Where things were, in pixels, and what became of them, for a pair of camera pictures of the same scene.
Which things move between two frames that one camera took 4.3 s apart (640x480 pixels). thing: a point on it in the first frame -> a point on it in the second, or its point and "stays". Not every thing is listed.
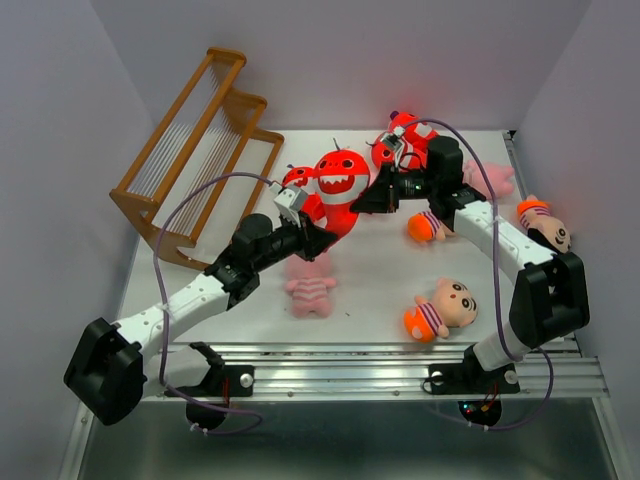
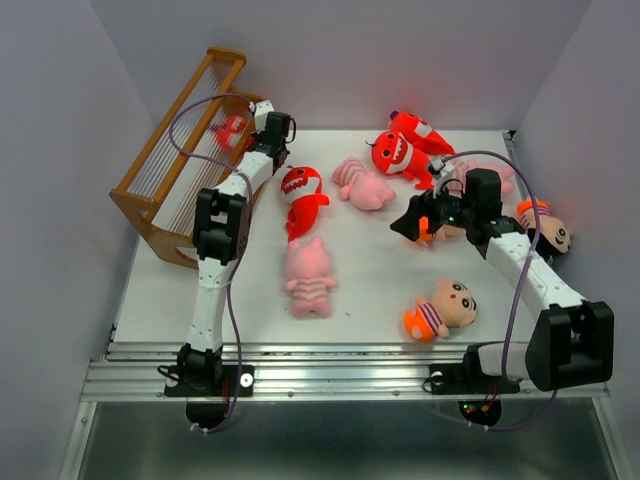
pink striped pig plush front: [310, 284] stays
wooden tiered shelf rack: [197, 175] stays
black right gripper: [378, 196] -> [419, 205]
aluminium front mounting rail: [396, 371] stays
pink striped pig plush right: [499, 178] stays
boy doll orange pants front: [453, 305] stays
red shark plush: [341, 178] -> [230, 131]
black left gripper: [311, 238] -> [257, 138]
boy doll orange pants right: [535, 216] stays
